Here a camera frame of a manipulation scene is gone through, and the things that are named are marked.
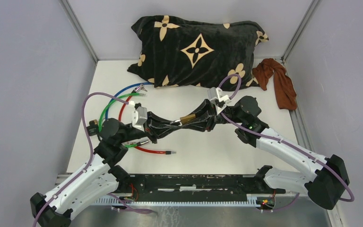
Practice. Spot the red cable lock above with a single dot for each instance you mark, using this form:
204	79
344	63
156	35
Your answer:
144	149

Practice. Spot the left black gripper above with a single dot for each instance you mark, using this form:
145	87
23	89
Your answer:
154	126

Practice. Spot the black floral pillow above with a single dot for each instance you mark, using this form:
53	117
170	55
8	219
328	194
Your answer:
177	52

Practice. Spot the small black padlock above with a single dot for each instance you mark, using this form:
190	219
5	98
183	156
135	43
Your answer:
93	128

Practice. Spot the brown cloth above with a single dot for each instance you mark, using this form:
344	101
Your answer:
283	87

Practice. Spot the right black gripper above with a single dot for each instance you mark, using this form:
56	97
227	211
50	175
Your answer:
206	117

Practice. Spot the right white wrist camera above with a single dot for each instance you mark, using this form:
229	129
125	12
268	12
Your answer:
216	96

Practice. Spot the blue cable lock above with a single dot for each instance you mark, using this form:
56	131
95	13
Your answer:
126	88

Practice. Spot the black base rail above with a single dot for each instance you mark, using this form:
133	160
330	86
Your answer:
194	190

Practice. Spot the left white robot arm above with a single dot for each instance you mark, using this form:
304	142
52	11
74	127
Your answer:
101	174

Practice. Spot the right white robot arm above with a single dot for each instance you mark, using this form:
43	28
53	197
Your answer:
324	179

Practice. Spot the brass padlock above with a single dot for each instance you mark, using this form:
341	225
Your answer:
184	119

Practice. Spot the green cable lock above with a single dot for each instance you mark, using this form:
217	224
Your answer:
101	119

